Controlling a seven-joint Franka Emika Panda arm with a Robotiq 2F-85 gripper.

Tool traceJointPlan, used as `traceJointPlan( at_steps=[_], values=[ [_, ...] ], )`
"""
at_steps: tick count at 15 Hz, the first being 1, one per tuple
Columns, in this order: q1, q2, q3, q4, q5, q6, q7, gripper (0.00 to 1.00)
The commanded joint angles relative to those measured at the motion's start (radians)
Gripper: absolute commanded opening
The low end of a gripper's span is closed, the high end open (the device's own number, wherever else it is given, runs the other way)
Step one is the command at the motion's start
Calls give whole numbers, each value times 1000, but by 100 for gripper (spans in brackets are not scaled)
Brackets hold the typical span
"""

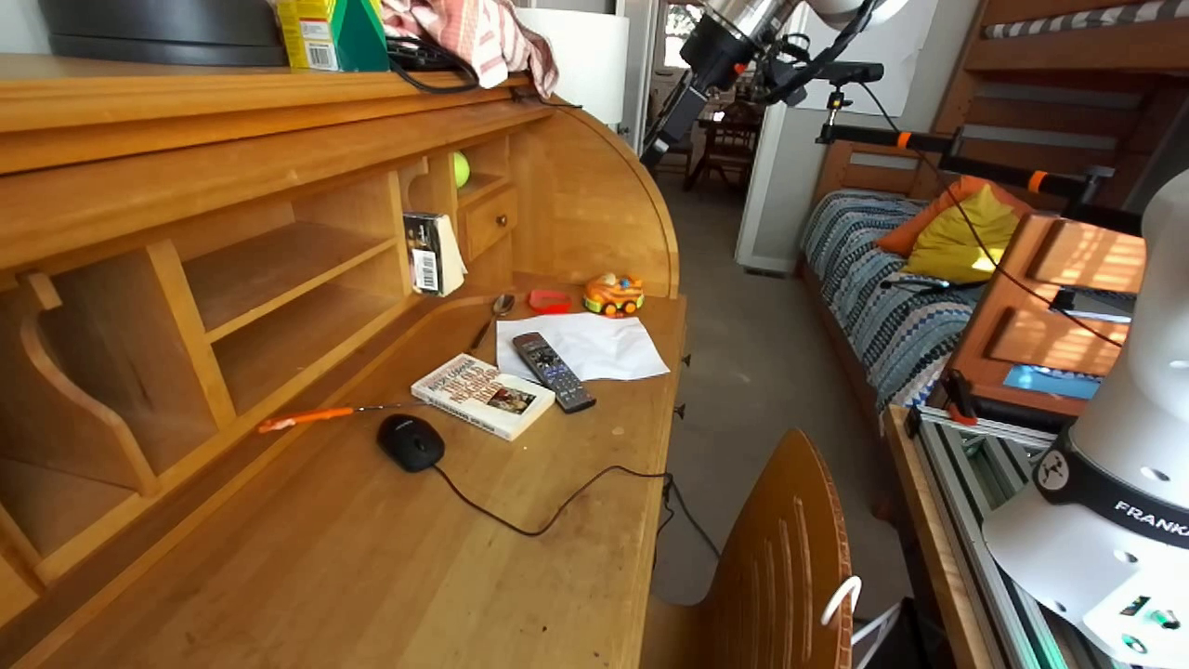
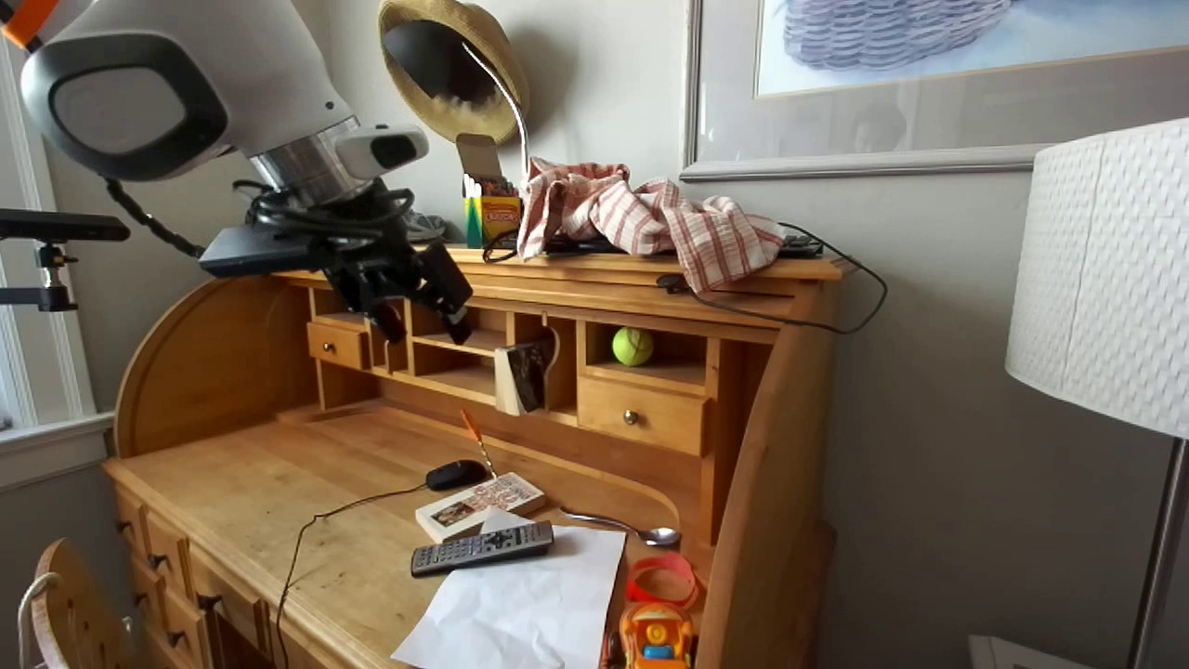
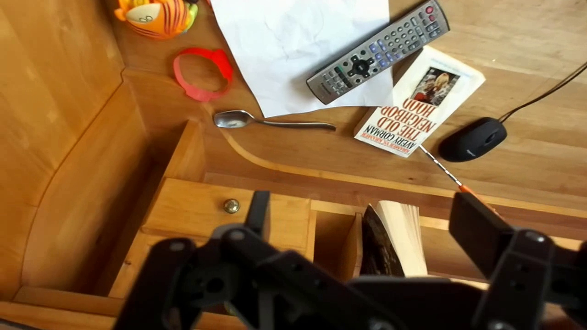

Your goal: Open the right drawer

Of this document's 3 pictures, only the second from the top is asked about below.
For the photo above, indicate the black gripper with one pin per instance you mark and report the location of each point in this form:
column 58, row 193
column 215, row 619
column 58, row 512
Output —
column 376, row 265

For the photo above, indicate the small drawer with metal knob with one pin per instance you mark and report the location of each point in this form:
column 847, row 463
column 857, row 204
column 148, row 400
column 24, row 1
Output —
column 671, row 414

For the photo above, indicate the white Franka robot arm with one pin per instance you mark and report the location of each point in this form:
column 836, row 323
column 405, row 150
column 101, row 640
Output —
column 246, row 77

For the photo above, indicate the small drawer with dark knob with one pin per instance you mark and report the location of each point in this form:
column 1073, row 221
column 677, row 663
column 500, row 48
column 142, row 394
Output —
column 335, row 342

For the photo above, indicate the wide wooden desk drawer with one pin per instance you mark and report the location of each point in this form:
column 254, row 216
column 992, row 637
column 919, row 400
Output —
column 229, row 601

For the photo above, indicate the narrow wooden desk drawer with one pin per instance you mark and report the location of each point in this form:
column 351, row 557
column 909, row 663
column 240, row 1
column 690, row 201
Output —
column 131, row 520
column 168, row 551

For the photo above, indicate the green yellow carton box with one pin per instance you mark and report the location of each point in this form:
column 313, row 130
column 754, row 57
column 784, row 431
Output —
column 494, row 216

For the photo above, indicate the dark letter holder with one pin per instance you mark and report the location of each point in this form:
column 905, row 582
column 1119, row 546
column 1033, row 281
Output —
column 526, row 373

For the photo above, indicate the orange pencil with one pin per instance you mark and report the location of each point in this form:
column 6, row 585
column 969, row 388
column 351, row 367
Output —
column 473, row 435

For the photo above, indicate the black computer mouse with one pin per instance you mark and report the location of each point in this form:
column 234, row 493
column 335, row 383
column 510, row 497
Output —
column 458, row 473

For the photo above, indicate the white printed booklet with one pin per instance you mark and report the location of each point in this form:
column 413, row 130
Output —
column 475, row 502

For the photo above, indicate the yellow tennis ball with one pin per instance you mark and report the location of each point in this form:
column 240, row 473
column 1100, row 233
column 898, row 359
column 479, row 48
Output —
column 633, row 347

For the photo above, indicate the straw hat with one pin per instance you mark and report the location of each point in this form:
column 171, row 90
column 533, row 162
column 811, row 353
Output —
column 494, row 77

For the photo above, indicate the wooden roll-top desk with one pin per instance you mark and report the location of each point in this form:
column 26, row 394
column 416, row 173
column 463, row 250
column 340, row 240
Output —
column 246, row 497

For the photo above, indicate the red white striped cloth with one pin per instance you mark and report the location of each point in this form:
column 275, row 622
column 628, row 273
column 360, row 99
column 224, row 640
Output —
column 671, row 225

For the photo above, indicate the white paper sheet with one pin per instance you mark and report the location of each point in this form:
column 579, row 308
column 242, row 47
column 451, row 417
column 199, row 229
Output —
column 520, row 616

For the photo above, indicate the metal spoon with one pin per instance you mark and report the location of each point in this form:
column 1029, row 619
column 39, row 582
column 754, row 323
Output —
column 662, row 538

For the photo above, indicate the black tripod stand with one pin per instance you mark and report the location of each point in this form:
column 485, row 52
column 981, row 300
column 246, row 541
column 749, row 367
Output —
column 59, row 225

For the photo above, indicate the small black device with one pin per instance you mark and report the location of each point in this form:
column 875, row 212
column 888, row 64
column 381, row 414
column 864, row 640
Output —
column 801, row 248

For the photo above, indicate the orange yellow toy car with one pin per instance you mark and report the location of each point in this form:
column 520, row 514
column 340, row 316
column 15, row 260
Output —
column 655, row 637

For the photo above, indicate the wooden chair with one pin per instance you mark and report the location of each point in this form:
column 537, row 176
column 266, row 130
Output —
column 76, row 607

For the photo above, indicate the white textured lamp shade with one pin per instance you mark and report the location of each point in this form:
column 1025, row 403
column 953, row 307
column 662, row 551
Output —
column 1100, row 273

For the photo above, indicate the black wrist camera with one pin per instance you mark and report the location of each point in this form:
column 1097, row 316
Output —
column 246, row 248

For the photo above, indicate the framed wall picture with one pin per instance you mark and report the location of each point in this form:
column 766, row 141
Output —
column 929, row 124

